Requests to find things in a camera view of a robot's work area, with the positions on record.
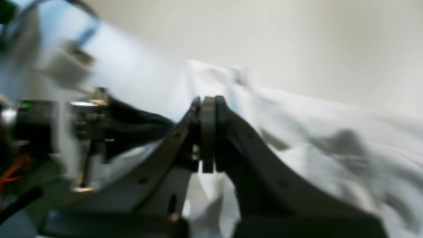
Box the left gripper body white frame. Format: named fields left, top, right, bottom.
left=1, top=88, right=173, bottom=188

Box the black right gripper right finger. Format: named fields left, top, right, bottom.
left=215, top=96, right=387, bottom=238

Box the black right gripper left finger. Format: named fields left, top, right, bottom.
left=40, top=97, right=201, bottom=238

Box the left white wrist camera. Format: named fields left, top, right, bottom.
left=38, top=40, right=96, bottom=91

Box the white t-shirt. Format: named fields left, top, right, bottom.
left=117, top=60, right=422, bottom=238

